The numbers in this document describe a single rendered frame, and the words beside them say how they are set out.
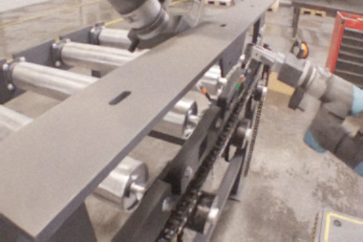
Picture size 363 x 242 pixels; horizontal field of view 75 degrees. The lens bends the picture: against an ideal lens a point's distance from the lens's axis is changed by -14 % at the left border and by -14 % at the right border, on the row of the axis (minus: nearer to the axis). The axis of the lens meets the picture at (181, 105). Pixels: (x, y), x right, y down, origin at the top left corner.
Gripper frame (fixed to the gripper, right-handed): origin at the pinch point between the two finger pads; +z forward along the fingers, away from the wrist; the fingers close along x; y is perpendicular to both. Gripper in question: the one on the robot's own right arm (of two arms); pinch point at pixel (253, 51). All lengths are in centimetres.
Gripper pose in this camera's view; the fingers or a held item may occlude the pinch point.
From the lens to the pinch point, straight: 71.9
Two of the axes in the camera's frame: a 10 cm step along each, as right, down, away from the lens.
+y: 2.9, -8.1, -5.0
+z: -8.7, -4.5, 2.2
